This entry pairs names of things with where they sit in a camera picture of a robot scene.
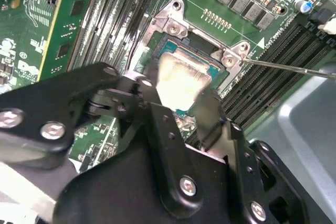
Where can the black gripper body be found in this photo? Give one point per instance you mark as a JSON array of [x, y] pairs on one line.
[[118, 195]]

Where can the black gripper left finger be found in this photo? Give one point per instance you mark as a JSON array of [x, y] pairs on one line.
[[39, 103]]

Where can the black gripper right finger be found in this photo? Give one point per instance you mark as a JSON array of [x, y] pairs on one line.
[[256, 195]]

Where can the silver CPU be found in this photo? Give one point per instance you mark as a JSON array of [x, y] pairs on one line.
[[183, 82]]

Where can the locking lever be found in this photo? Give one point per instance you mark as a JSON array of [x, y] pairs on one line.
[[288, 68]]

